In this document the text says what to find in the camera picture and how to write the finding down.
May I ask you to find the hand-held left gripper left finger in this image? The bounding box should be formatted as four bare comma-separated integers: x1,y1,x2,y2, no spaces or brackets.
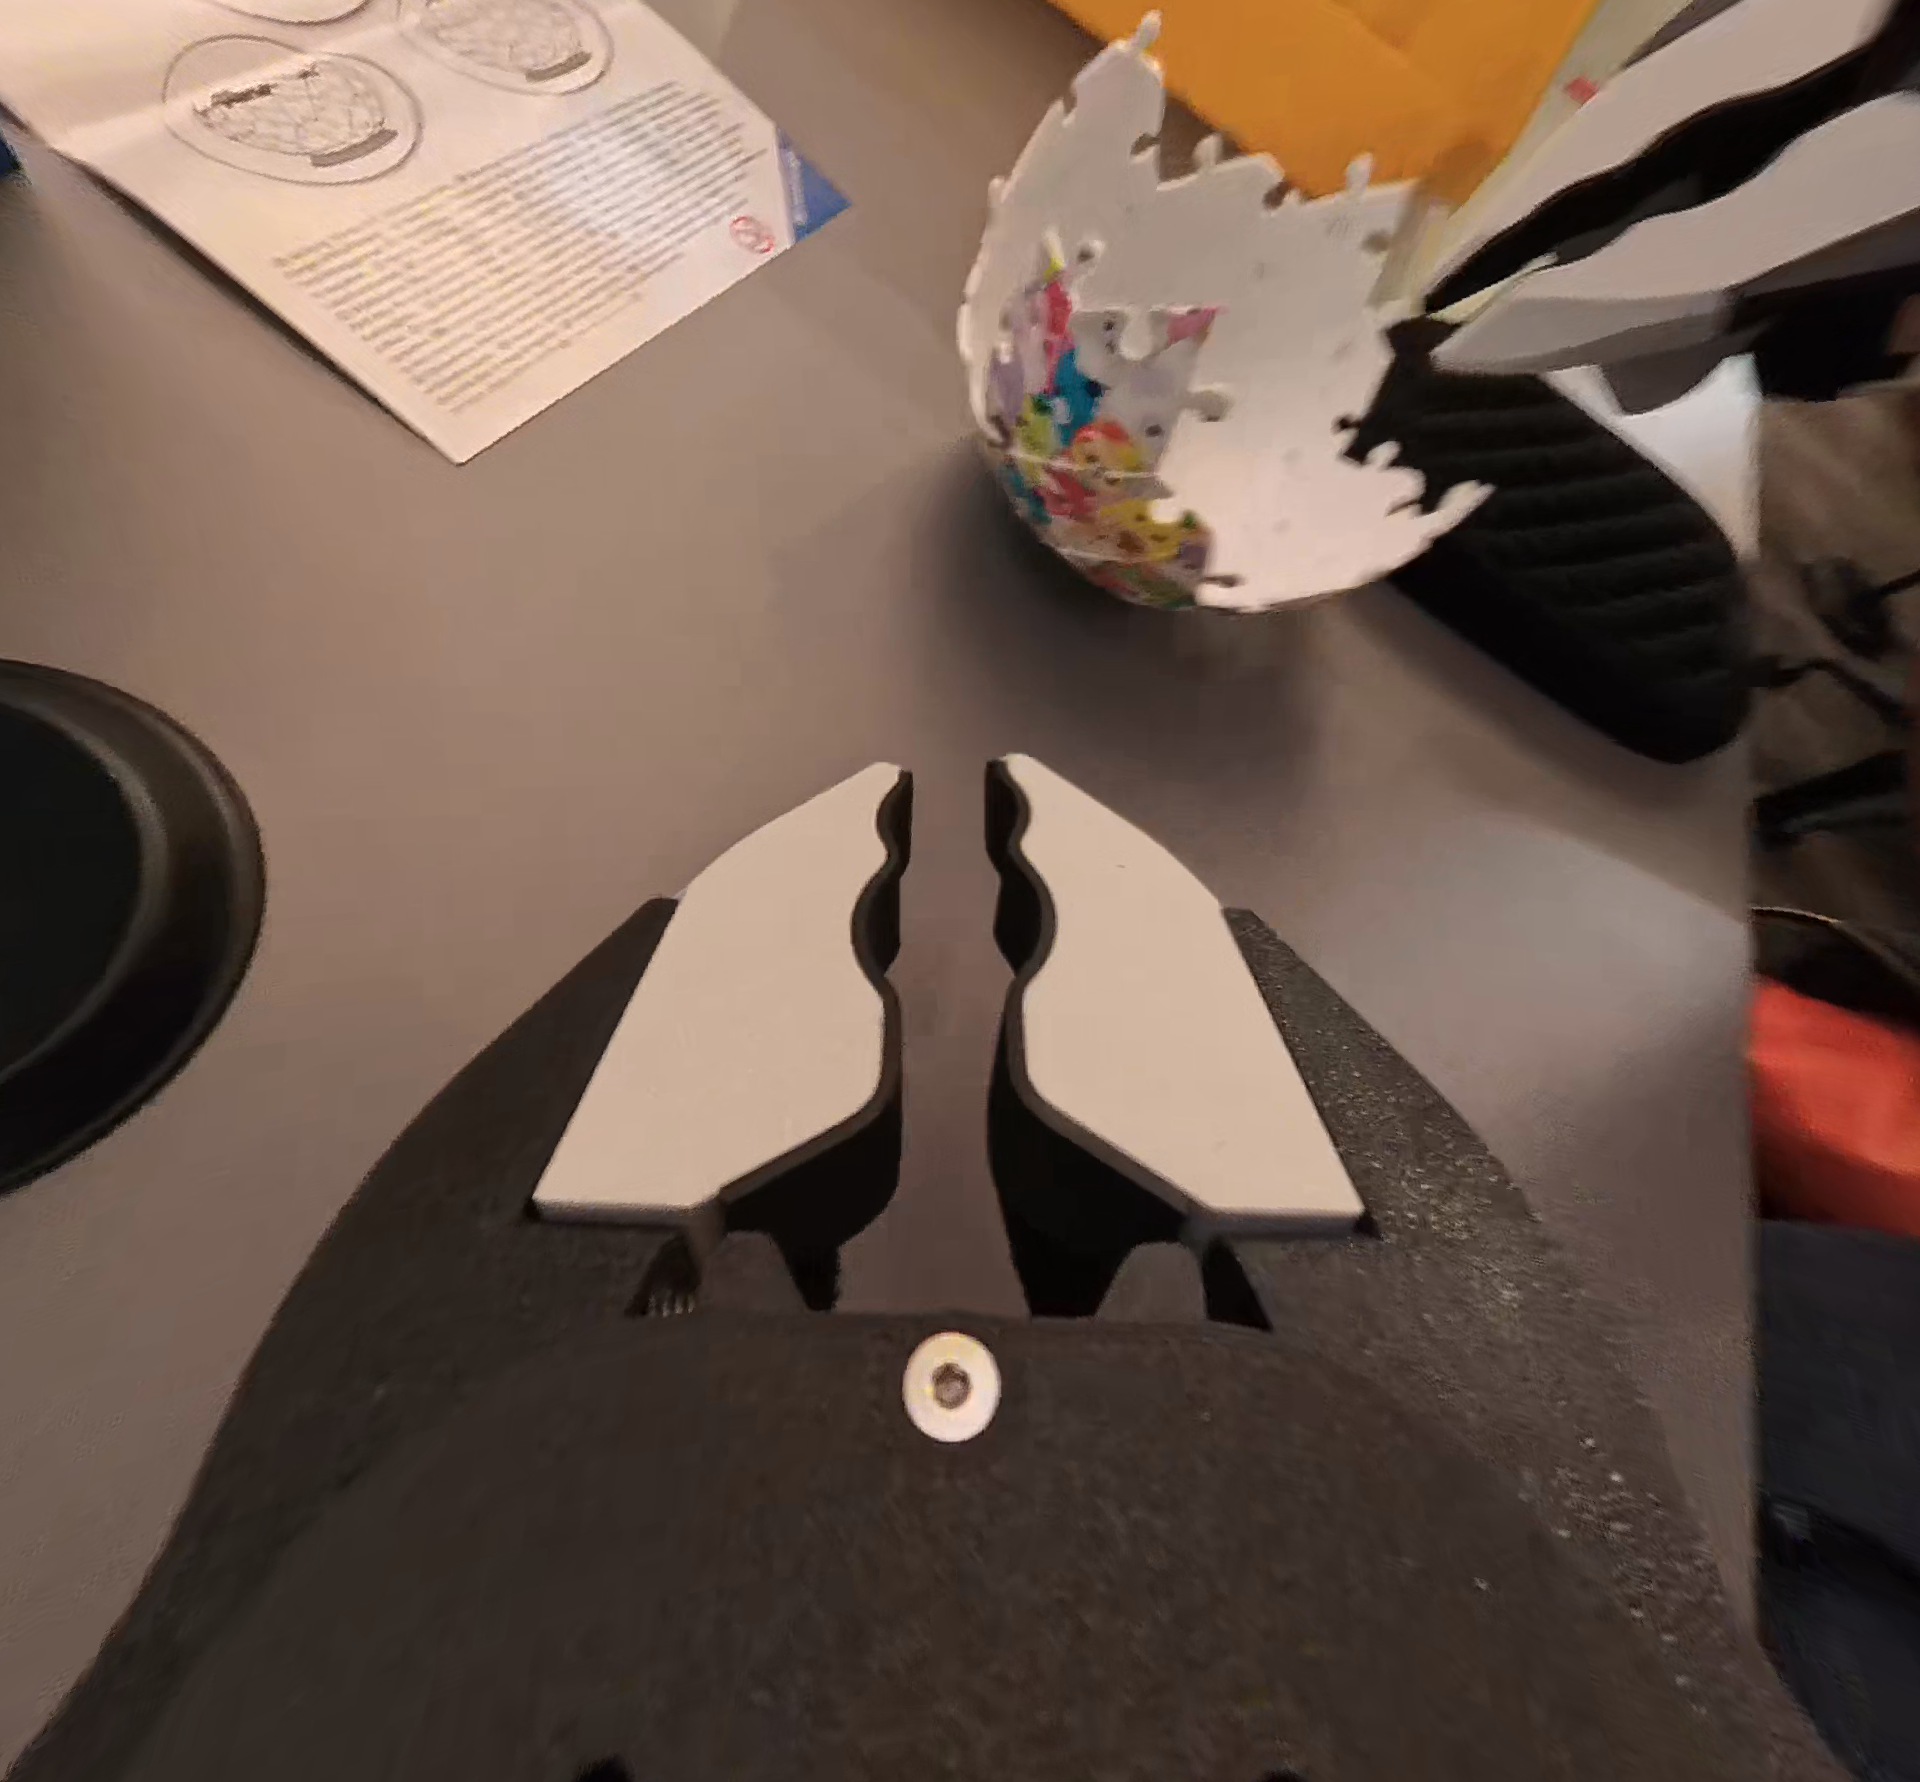
532,762,914,1235

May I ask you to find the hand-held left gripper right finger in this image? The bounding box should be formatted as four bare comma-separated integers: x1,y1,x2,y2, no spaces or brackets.
981,753,1369,1239

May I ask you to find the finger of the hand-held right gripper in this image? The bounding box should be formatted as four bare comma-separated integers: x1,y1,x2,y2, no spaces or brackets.
1425,86,1920,374
1422,0,1913,313

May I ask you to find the partly built puzzle ball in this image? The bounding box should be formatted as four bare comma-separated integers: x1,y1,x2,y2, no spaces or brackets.
957,8,1494,613

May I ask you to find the black round desk grommet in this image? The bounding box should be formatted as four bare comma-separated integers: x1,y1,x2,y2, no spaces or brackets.
0,658,270,1196

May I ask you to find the orange fabric item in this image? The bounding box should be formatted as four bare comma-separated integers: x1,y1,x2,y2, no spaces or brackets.
1747,980,1920,1239

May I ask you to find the person's dark blue clothing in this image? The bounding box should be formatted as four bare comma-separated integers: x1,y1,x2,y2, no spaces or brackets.
1752,1220,1920,1707

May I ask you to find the white instruction leaflet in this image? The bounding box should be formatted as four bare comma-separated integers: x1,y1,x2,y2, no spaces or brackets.
0,0,855,465

